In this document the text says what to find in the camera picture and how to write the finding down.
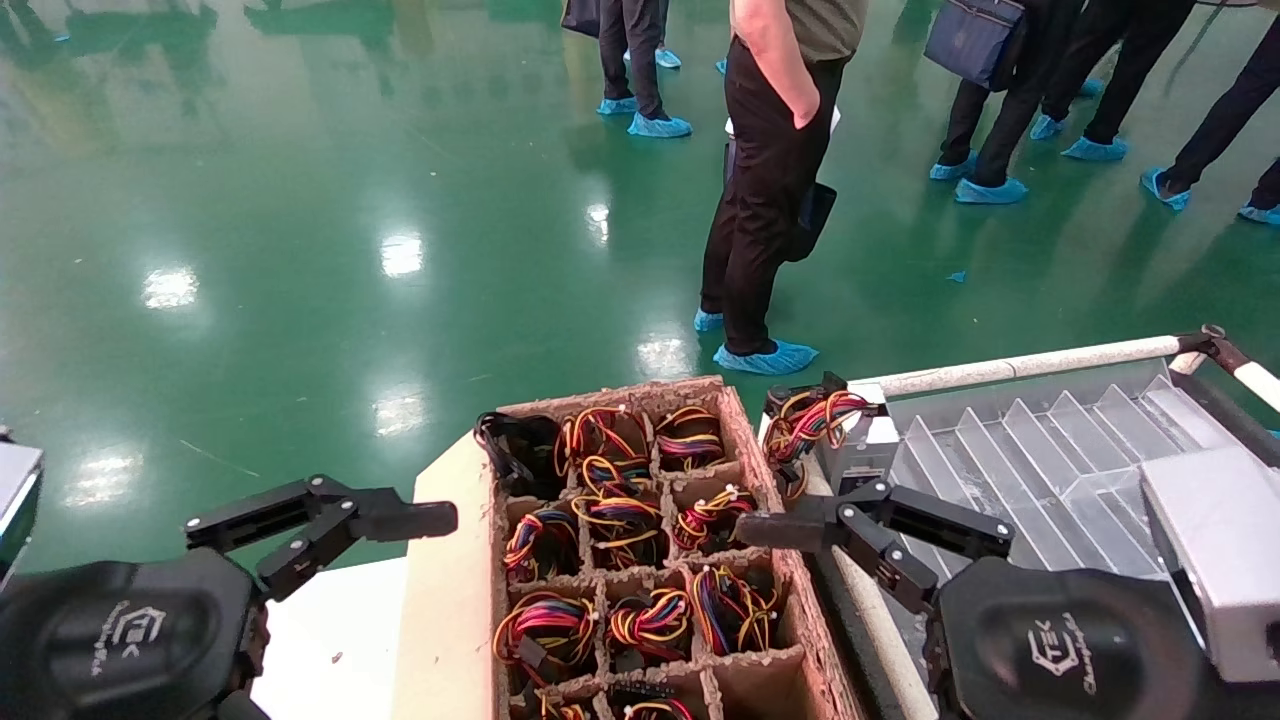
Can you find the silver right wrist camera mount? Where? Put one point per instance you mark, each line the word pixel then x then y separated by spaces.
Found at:
pixel 1220 560

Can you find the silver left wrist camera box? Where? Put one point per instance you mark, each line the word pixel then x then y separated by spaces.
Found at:
pixel 18 500

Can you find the beige cardboard sheet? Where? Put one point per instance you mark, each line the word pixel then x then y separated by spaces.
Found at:
pixel 450 560

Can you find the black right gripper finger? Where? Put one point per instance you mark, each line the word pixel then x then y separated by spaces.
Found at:
pixel 790 530

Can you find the navy shoulder bag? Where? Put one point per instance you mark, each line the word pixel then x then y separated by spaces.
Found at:
pixel 975 40

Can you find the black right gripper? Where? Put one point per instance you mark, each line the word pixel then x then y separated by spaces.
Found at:
pixel 1060 650

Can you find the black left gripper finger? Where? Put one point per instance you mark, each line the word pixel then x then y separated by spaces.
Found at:
pixel 400 520

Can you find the black handbag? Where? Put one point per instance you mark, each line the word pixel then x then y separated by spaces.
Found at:
pixel 582 15

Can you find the dark tote bag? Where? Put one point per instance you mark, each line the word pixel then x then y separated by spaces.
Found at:
pixel 815 222

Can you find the clear plastic divider tray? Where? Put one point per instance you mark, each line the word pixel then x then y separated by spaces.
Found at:
pixel 1050 450

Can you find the person short-sleeved shirt black trousers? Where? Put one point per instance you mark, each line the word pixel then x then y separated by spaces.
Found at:
pixel 765 200

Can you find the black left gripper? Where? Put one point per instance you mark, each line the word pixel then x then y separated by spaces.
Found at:
pixel 120 640

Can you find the brown pulp divider tray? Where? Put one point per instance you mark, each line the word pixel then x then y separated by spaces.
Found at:
pixel 745 440

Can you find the black pipe corner connector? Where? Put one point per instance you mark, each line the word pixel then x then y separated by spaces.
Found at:
pixel 775 402
pixel 1212 343

